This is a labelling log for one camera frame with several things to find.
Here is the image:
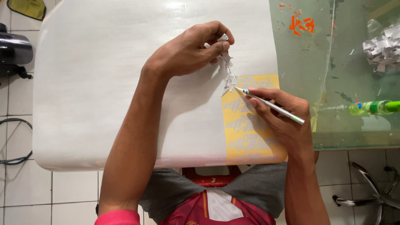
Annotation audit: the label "person's pink red shirt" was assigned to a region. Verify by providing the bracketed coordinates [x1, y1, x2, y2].
[94, 189, 277, 225]

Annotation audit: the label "yellow-green cloth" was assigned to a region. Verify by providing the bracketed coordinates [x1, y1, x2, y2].
[6, 0, 47, 21]

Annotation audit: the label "person's left hand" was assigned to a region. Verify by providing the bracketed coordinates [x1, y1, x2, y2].
[142, 21, 235, 79]

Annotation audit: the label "person's right hand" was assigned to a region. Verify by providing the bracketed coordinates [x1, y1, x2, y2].
[245, 88, 317, 157]

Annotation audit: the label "person's grey shorts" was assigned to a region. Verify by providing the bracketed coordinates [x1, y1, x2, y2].
[139, 161, 288, 224]

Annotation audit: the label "green plastic bottle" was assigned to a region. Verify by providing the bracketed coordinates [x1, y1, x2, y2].
[348, 100, 400, 116]

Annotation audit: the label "peeled white vinyl scrap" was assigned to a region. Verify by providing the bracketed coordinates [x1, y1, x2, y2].
[205, 34, 240, 97]

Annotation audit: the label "silver craft knife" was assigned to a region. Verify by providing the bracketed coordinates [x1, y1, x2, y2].
[234, 86, 305, 125]

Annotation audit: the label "pile of white vinyl scraps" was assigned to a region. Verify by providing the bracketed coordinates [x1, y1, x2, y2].
[362, 24, 400, 73]

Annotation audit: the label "orange sticker scraps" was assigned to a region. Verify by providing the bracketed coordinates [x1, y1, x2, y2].
[289, 9, 315, 37]

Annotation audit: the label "black cable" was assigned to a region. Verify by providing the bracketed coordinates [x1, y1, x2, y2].
[0, 118, 34, 165]

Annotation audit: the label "black helmet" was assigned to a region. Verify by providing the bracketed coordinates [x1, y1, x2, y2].
[0, 23, 34, 79]

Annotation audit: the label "large white vinyl sticker sheet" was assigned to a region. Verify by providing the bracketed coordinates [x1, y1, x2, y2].
[32, 0, 288, 172]

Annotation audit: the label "red plastic stool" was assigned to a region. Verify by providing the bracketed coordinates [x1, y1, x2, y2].
[181, 165, 243, 188]

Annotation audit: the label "chrome chair base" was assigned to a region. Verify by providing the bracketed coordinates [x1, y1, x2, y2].
[332, 161, 400, 225]

